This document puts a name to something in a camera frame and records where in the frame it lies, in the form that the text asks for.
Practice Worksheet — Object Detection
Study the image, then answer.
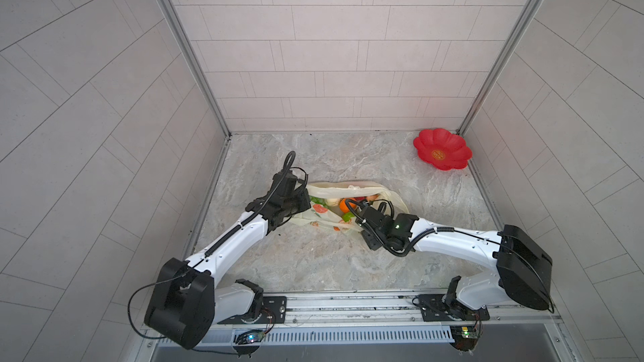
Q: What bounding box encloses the translucent yellowish plastic bag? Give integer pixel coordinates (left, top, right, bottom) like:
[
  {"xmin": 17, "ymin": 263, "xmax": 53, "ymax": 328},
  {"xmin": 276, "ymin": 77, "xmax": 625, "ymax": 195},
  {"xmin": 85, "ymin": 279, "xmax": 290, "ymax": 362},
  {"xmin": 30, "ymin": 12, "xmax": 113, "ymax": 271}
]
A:
[{"xmin": 291, "ymin": 180, "xmax": 409, "ymax": 232}]

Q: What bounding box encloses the green toy apple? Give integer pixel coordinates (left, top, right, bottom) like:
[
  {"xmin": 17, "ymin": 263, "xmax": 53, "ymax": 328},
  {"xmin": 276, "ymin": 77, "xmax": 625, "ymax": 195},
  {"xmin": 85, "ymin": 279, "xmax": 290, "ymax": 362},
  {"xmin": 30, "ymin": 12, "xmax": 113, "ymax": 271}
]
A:
[{"xmin": 342, "ymin": 212, "xmax": 355, "ymax": 223}]

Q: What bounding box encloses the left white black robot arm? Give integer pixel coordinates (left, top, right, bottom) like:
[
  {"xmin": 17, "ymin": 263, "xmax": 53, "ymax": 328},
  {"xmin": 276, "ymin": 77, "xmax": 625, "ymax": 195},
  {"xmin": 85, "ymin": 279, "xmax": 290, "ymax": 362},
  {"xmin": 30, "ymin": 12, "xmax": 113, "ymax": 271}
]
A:
[{"xmin": 144, "ymin": 151, "xmax": 311, "ymax": 350}]

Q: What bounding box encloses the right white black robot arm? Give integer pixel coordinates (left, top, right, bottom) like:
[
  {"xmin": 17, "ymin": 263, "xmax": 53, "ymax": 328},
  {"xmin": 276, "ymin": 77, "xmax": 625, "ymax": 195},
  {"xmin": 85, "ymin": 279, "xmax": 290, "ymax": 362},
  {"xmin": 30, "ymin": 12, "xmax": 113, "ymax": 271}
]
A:
[{"xmin": 342, "ymin": 199, "xmax": 554, "ymax": 318}]

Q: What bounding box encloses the green toy vegetable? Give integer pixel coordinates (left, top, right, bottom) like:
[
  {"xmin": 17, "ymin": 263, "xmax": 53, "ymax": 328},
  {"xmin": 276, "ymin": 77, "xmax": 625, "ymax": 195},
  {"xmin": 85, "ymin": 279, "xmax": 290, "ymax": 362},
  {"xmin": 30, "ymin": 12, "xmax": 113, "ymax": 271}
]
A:
[{"xmin": 310, "ymin": 196, "xmax": 327, "ymax": 206}]

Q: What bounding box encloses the orange toy fruit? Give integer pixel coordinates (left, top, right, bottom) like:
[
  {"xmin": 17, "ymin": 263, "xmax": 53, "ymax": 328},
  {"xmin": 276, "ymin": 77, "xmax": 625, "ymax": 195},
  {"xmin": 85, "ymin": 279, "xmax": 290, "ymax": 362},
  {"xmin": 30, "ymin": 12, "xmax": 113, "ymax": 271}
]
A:
[{"xmin": 339, "ymin": 198, "xmax": 354, "ymax": 214}]

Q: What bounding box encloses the red flower-shaped plate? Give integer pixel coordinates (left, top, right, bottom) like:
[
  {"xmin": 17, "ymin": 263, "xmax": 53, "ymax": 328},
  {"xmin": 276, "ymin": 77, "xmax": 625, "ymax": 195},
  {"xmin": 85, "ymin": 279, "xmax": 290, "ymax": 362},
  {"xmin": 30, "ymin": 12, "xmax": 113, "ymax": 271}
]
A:
[{"xmin": 413, "ymin": 128, "xmax": 473, "ymax": 171}]

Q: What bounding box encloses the right small circuit board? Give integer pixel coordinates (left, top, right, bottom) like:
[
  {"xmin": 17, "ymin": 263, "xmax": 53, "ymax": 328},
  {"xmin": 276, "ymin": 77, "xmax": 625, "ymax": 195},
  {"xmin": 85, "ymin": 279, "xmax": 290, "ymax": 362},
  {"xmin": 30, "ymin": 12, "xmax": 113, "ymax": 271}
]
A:
[{"xmin": 450, "ymin": 326, "xmax": 480, "ymax": 352}]

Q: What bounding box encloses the small circuit board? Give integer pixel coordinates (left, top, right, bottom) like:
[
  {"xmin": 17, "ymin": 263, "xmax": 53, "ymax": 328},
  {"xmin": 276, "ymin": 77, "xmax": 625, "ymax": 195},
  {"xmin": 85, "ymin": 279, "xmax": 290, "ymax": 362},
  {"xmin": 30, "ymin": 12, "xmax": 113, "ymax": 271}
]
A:
[
  {"xmin": 234, "ymin": 329, "xmax": 267, "ymax": 346},
  {"xmin": 450, "ymin": 326, "xmax": 480, "ymax": 352}
]

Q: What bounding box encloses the left small circuit board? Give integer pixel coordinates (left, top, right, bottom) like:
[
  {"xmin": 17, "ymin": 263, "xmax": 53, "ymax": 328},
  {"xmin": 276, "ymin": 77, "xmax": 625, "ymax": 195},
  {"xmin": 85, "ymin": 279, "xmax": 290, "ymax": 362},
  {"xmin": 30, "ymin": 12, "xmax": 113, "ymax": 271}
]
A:
[{"xmin": 234, "ymin": 329, "xmax": 267, "ymax": 346}]

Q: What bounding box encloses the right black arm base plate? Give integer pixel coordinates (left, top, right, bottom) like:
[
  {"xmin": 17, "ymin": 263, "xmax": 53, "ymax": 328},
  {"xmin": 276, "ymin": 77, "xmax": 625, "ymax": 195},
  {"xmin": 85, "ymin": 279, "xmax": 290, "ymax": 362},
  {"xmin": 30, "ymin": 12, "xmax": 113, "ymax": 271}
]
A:
[{"xmin": 412, "ymin": 294, "xmax": 490, "ymax": 323}]

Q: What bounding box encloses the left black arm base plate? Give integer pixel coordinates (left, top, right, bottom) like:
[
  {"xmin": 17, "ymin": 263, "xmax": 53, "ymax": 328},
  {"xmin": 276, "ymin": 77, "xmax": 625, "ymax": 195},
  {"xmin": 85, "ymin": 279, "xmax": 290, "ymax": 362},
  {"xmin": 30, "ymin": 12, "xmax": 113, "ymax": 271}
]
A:
[{"xmin": 217, "ymin": 296, "xmax": 288, "ymax": 325}]

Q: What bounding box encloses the aluminium mounting rail frame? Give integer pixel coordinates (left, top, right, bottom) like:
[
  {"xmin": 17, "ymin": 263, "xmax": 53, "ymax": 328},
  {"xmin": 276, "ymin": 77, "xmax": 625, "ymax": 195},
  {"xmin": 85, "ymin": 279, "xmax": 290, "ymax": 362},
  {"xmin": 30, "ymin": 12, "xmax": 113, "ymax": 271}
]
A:
[{"xmin": 140, "ymin": 288, "xmax": 559, "ymax": 348}]

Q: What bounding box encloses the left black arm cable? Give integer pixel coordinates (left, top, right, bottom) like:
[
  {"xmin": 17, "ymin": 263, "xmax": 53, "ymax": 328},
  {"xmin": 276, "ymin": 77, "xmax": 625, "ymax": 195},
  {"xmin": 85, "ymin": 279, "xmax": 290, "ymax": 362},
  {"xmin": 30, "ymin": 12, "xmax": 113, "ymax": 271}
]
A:
[{"xmin": 126, "ymin": 270, "xmax": 237, "ymax": 358}]

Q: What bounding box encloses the left aluminium corner post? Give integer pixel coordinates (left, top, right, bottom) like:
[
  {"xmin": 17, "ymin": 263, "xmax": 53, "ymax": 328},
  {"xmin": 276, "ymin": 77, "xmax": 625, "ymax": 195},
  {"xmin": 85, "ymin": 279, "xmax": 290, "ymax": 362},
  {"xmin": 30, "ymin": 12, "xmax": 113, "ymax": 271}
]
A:
[{"xmin": 157, "ymin": 0, "xmax": 231, "ymax": 139}]

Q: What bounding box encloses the aluminium corner post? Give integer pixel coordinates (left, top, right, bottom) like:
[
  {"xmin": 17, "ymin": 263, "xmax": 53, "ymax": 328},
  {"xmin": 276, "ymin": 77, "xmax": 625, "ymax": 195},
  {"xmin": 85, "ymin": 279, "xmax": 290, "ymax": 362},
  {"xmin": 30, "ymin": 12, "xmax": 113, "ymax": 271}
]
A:
[
  {"xmin": 456, "ymin": 0, "xmax": 543, "ymax": 137},
  {"xmin": 157, "ymin": 0, "xmax": 231, "ymax": 139}
]

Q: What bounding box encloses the right aluminium corner post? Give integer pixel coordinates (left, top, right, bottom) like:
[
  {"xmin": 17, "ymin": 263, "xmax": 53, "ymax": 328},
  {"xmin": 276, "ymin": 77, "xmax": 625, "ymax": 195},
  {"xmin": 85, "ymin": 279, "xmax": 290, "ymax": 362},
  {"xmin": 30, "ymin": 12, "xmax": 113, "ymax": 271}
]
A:
[{"xmin": 456, "ymin": 0, "xmax": 543, "ymax": 137}]

